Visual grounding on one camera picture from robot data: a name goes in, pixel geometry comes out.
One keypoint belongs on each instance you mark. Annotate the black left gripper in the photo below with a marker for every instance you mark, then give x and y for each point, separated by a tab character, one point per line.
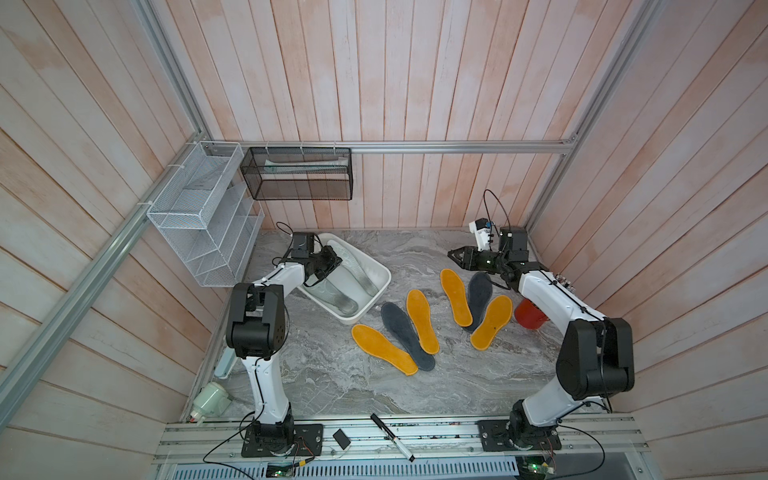
333	260

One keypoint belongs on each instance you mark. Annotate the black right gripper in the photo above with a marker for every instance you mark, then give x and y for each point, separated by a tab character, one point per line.
457	252

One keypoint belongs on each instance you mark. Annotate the pale green mesh insole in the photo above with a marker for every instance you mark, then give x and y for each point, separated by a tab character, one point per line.
350	263
329	294

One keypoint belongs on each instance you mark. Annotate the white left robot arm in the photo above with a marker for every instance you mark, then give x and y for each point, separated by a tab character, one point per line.
257	328

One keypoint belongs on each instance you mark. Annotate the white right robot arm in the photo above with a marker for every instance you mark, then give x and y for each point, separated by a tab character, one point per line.
596	356

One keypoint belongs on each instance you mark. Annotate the white plastic storage box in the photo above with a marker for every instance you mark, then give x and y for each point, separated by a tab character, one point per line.
379	274

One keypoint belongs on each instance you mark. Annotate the small black box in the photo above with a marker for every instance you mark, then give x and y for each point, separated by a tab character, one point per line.
341	438

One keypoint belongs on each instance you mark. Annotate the yellow insole right upper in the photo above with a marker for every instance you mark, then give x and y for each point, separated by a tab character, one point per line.
455	291

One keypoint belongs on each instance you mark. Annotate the yellow insole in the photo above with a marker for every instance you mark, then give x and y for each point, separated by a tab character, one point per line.
418	309
455	291
377	345
497	316

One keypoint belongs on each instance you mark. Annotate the dark grey insole right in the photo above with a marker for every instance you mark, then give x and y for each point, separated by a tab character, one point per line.
479	293

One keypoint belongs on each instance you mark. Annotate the dark grey insole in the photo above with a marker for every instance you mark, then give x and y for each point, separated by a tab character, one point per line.
479	293
400	326

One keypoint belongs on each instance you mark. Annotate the yellow insole centre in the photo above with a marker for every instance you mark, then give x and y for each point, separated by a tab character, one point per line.
418	309

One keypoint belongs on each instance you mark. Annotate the yellow insole right lower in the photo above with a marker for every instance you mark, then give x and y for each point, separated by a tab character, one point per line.
497	316

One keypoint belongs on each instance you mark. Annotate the red pencil cup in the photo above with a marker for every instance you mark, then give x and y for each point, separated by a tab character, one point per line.
529	316

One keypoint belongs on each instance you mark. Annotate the dark grey insole centre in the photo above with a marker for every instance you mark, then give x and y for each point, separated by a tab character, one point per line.
400	326

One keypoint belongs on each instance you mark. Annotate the black mesh basket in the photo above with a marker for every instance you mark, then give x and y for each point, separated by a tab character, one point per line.
299	173

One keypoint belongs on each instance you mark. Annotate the yellow insole front left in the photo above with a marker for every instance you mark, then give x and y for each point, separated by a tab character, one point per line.
377	345

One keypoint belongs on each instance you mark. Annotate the light blue flat object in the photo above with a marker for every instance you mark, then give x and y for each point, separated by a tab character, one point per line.
225	364

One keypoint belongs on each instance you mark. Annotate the black marker pen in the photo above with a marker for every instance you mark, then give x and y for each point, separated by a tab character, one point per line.
393	437

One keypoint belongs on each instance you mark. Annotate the white wire mesh shelf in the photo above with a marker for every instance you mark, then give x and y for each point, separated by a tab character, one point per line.
207	216

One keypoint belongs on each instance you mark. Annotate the aluminium rail back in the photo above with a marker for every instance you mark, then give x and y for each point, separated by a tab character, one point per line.
414	147

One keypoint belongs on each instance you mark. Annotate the aluminium rail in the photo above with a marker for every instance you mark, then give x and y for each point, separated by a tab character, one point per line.
414	147
38	353

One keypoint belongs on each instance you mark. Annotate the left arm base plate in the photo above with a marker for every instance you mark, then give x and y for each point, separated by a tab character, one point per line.
279	440

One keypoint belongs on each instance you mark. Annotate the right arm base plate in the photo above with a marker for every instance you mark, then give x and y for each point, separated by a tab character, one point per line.
505	435

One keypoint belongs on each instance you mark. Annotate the aluminium rail left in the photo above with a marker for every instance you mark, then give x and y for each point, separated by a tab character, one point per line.
38	353

